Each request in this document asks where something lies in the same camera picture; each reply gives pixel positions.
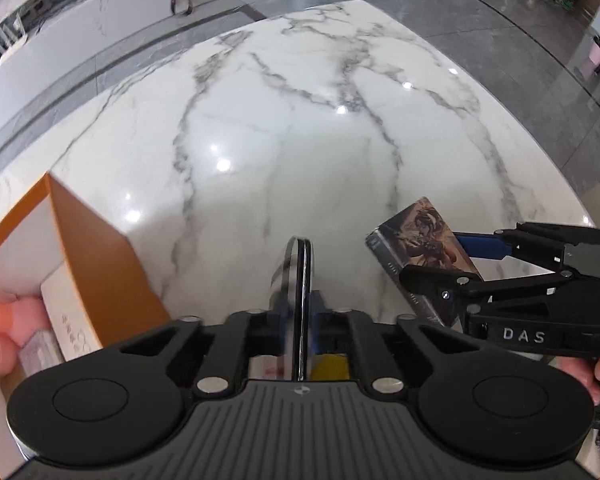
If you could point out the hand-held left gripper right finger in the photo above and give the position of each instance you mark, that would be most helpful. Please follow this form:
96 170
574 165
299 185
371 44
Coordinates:
330 317

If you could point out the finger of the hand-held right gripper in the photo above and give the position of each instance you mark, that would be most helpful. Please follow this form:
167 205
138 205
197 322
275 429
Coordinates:
435 282
485 246

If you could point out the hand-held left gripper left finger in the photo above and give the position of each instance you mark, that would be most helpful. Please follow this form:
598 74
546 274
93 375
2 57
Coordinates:
260 316

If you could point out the round silver mirror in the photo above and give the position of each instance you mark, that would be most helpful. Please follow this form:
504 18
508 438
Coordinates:
300 300

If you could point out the illustrated card box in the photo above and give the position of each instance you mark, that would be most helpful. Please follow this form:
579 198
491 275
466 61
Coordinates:
425 240

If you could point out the orange cardboard box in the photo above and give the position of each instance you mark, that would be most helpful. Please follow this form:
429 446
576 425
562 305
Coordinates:
105 270

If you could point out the yellow box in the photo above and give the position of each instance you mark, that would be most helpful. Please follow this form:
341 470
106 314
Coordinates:
331 367

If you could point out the white box with gold print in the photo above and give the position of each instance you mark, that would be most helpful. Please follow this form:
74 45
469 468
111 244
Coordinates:
72 310

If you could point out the pink bin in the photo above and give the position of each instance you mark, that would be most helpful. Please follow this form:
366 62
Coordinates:
596 57

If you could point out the pale lilac packet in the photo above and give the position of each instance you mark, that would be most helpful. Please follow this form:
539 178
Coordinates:
42 355

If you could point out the white router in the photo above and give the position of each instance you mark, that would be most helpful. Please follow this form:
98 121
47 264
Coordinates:
7 42

